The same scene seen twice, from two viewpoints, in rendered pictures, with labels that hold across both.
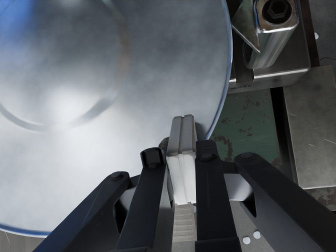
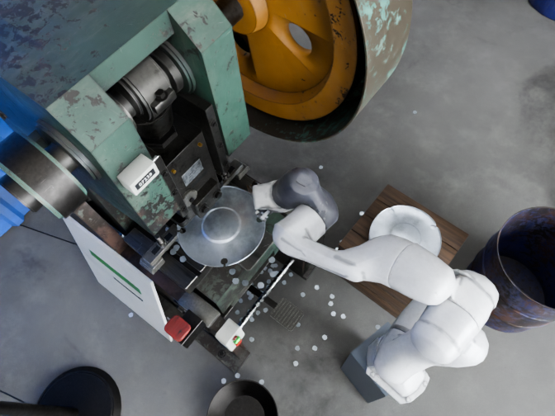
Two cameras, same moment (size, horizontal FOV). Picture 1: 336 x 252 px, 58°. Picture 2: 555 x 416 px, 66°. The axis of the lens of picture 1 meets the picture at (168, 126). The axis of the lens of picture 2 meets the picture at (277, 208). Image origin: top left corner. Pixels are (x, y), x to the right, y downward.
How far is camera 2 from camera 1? 1.22 m
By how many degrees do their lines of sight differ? 29
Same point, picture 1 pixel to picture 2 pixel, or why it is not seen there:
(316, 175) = not seen: hidden behind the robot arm
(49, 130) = (234, 236)
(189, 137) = not seen: hidden behind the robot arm
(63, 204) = (249, 245)
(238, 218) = (316, 297)
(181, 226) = (292, 314)
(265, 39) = not seen: hidden behind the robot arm
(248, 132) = (272, 218)
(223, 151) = (270, 227)
